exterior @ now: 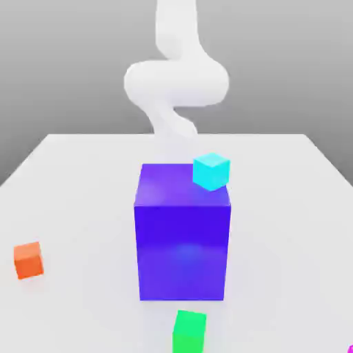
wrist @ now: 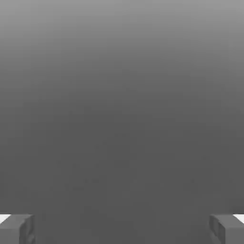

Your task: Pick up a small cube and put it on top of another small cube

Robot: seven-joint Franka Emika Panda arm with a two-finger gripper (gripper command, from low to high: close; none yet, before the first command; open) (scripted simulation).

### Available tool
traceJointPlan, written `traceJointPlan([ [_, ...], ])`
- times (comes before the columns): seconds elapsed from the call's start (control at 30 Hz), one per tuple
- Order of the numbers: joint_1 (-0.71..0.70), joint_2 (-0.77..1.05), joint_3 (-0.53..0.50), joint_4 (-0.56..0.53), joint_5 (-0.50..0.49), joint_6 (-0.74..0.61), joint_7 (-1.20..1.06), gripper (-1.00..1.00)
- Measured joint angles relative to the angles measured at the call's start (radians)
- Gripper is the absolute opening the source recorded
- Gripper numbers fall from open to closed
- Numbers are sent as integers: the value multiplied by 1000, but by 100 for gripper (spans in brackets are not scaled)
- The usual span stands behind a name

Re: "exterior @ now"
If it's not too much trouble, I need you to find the small cyan cube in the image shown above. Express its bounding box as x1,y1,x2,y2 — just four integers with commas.
192,152,231,192

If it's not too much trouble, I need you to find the small green cube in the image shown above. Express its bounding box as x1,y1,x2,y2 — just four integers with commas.
172,309,208,353

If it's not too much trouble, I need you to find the small orange cube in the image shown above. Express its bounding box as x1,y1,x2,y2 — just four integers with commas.
13,241,45,281

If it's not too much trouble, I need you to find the large purple box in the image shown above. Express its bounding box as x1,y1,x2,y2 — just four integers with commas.
133,163,232,302

